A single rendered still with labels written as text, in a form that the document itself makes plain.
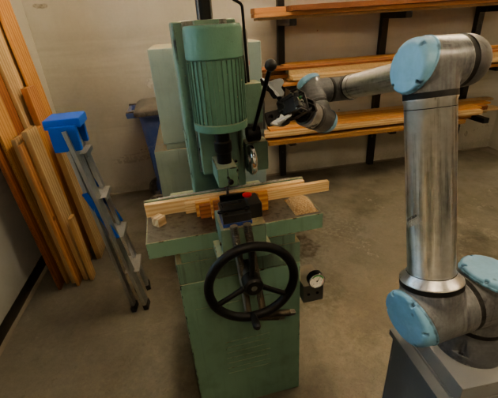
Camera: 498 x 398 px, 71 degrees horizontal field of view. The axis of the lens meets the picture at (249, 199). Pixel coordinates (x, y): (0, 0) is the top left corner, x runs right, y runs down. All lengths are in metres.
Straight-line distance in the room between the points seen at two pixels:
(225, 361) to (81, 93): 2.71
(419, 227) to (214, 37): 0.72
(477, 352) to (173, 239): 0.92
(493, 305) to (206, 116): 0.92
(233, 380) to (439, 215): 1.11
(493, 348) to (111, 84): 3.21
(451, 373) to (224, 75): 1.04
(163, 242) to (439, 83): 0.86
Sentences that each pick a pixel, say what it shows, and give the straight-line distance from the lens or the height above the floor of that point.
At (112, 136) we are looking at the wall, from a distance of 3.61.
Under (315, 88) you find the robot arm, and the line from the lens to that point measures 1.35.
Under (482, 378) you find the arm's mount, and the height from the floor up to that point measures 0.62.
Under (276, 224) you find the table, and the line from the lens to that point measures 1.19.
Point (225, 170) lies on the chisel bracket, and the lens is 1.19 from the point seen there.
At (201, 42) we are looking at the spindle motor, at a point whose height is 1.46.
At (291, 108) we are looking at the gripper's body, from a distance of 1.14.
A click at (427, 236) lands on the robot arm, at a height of 1.03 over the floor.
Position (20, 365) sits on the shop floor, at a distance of 2.31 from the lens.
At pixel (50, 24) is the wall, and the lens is 3.56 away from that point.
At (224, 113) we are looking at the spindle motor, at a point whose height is 1.26.
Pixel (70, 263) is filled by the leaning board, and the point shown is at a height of 0.18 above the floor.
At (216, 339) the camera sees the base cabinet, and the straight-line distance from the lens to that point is 1.46.
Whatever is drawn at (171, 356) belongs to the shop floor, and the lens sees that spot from 2.00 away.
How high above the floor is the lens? 1.51
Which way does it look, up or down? 27 degrees down
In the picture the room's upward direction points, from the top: 4 degrees counter-clockwise
